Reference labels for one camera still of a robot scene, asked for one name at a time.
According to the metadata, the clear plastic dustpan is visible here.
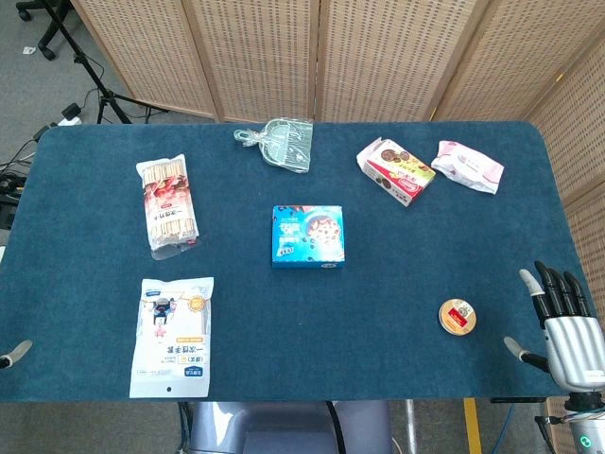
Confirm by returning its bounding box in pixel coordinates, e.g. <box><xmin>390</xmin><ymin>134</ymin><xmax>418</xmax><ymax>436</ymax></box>
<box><xmin>233</xmin><ymin>117</ymin><xmax>315</xmax><ymax>174</ymax></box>

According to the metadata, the black tripod stand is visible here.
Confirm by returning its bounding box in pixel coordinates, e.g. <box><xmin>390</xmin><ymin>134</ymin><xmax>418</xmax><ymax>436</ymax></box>
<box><xmin>36</xmin><ymin>0</ymin><xmax>169</xmax><ymax>125</ymax></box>

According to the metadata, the black office chair base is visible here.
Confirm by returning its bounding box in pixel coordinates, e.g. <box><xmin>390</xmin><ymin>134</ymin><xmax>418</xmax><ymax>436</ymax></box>
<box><xmin>15</xmin><ymin>0</ymin><xmax>72</xmax><ymax>61</ymax></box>

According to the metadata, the blue cable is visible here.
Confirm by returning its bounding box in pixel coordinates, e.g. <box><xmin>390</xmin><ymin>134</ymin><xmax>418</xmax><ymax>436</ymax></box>
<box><xmin>495</xmin><ymin>402</ymin><xmax>515</xmax><ymax>454</ymax></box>

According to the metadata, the white power strip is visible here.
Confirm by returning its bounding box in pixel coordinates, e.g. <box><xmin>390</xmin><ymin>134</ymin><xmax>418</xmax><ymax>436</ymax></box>
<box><xmin>32</xmin><ymin>103</ymin><xmax>84</xmax><ymax>142</ymax></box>

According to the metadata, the pink white wet wipes pack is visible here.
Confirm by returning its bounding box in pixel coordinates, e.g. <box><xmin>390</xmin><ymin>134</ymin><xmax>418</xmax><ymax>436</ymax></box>
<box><xmin>430</xmin><ymin>140</ymin><xmax>506</xmax><ymax>196</ymax></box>

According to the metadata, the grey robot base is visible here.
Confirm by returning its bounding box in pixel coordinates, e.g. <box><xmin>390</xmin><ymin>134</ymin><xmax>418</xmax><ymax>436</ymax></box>
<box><xmin>188</xmin><ymin>400</ymin><xmax>393</xmax><ymax>454</ymax></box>

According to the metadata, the blue table mat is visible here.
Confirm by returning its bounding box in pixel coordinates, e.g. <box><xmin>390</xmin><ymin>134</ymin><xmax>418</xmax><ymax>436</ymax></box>
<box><xmin>0</xmin><ymin>120</ymin><xmax>597</xmax><ymax>403</ymax></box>

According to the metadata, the chocolate cookie box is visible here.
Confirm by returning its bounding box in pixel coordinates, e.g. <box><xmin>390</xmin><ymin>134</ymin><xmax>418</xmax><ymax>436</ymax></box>
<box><xmin>355</xmin><ymin>137</ymin><xmax>437</xmax><ymax>208</ymax></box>

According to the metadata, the blue cereal box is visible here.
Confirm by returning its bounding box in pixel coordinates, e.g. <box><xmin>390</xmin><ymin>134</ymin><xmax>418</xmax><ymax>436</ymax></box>
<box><xmin>270</xmin><ymin>204</ymin><xmax>346</xmax><ymax>271</ymax></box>

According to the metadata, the white disposable gloves bag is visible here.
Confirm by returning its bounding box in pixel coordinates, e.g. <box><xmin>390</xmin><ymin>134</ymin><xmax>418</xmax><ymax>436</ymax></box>
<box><xmin>129</xmin><ymin>277</ymin><xmax>215</xmax><ymax>399</ymax></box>

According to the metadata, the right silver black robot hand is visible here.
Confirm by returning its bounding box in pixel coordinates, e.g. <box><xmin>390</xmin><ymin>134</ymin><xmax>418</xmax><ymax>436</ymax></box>
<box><xmin>503</xmin><ymin>260</ymin><xmax>605</xmax><ymax>393</ymax></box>

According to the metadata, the small round orange tin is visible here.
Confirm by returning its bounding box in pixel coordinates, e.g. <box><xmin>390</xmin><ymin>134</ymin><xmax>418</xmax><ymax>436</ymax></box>
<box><xmin>438</xmin><ymin>297</ymin><xmax>477</xmax><ymax>337</ymax></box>

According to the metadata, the black cable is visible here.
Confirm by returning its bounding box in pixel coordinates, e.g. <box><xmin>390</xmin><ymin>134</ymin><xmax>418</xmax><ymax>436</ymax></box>
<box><xmin>324</xmin><ymin>400</ymin><xmax>347</xmax><ymax>454</ymax></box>

